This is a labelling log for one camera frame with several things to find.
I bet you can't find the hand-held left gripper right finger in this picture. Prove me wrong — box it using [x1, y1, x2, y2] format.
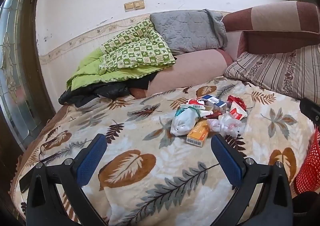
[211, 133, 293, 226]

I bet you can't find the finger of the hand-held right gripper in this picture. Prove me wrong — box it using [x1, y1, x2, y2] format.
[299, 97, 320, 126]

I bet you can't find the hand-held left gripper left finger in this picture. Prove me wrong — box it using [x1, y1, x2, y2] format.
[26, 133, 110, 226]

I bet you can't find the clear plastic bag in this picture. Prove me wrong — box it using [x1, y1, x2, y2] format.
[206, 112, 247, 139]

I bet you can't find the orange medicine box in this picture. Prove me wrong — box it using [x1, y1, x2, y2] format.
[186, 118, 213, 147]

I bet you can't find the white plastic bag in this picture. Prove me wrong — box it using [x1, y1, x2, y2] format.
[170, 107, 200, 137]

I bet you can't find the blue and white box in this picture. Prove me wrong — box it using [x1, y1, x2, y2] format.
[202, 94, 227, 114]

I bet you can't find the red plastic mesh basket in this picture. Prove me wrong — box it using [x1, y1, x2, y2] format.
[294, 128, 320, 194]

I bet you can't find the red wrapper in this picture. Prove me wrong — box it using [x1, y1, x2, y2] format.
[227, 95, 247, 110]

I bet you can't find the red and white box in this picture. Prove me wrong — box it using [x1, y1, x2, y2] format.
[187, 98, 207, 107]

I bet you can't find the teal wrapper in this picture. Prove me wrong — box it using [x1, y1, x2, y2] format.
[175, 106, 190, 116]

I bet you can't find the striped floral pillow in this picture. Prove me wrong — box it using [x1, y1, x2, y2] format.
[223, 44, 320, 105]

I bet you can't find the leaf-print blanket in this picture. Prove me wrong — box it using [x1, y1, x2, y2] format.
[10, 76, 317, 226]

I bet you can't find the black jacket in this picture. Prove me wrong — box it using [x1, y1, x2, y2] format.
[58, 82, 130, 107]

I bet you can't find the person's black clothing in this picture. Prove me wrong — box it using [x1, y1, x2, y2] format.
[292, 191, 320, 226]

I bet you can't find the green checked quilt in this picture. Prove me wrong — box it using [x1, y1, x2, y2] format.
[66, 19, 177, 91]

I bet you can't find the patterned glass door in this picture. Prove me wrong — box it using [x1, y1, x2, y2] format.
[0, 0, 57, 156]

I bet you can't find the grey quilted pillow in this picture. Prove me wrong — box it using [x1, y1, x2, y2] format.
[149, 9, 228, 55]

